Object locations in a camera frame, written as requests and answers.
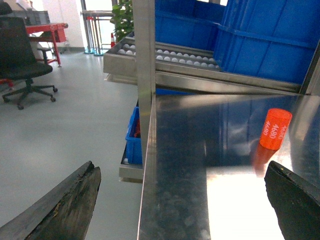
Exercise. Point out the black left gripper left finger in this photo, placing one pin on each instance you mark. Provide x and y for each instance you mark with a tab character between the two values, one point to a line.
64	213

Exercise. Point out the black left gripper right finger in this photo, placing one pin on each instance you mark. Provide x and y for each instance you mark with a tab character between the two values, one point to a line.
296	203

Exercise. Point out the orange cylindrical capacitor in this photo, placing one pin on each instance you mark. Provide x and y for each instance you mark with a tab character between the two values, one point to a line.
274	129

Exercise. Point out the blue bin lower shelf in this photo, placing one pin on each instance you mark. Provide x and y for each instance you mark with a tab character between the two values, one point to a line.
133	139

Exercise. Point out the black office chair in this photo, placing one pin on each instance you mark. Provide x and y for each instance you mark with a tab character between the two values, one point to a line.
17	60

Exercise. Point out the blue plastic bin right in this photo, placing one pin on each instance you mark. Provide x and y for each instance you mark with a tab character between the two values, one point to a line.
270	39

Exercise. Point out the blue plastic bin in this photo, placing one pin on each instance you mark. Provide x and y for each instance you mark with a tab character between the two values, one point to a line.
270	39
188	23

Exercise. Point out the orange traffic cone far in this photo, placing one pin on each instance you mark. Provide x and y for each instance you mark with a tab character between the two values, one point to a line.
112	40

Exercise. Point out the blue plastic bin left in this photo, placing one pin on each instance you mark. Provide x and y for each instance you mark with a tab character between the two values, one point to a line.
188	23

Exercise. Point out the green potted plant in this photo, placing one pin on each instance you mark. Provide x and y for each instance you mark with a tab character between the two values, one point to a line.
123	19

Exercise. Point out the stainless steel rack frame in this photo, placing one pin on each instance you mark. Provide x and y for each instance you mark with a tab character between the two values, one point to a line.
203	165

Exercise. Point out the red metal table frame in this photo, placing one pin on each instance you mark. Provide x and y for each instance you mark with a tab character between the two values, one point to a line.
52	32

